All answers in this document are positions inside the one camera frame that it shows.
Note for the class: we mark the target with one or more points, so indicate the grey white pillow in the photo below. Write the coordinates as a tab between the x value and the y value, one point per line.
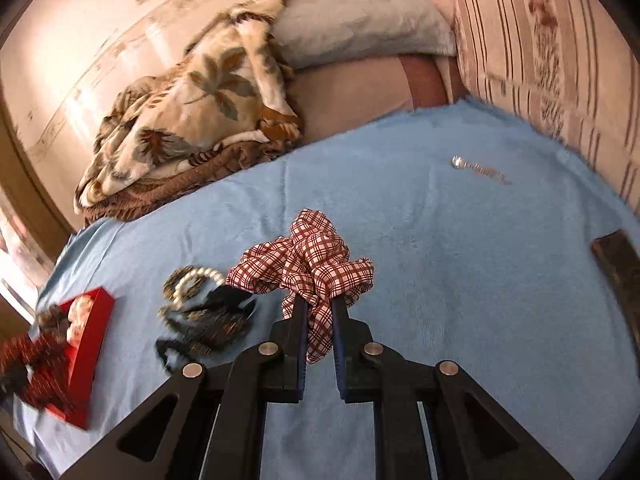
360	20

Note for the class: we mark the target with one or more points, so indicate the red tray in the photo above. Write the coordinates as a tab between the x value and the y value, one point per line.
95	342

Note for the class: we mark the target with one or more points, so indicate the leaf print blanket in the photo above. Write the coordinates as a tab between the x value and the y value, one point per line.
210	85

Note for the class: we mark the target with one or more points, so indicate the dark red scrunchie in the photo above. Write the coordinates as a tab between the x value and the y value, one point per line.
37	370

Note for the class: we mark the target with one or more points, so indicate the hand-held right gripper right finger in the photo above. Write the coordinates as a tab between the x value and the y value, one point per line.
340	355

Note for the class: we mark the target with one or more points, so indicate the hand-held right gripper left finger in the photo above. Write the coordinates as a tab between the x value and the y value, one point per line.
300	352

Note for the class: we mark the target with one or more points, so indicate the grey brown scrunchie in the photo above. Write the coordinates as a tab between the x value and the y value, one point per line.
51	321

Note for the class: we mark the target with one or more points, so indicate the dark wooden door frame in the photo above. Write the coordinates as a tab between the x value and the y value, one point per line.
30	175

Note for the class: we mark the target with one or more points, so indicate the red white plaid scrunchie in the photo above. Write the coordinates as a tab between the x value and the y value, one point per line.
310	250

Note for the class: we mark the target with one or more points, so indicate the white printed scrunchie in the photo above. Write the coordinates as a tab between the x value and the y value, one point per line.
82	317

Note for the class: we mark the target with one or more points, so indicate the striped floral cushion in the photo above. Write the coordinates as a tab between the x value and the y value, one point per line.
540	60

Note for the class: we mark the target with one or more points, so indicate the dark flat rectangular object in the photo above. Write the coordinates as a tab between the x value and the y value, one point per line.
619	270

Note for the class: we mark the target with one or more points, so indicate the pink bed sheet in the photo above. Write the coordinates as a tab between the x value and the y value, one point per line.
350	95

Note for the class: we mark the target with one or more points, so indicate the blue blanket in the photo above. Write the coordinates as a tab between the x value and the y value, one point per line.
425	260

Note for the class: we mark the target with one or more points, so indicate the brown ruffled blanket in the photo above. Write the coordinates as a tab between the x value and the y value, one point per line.
200	171

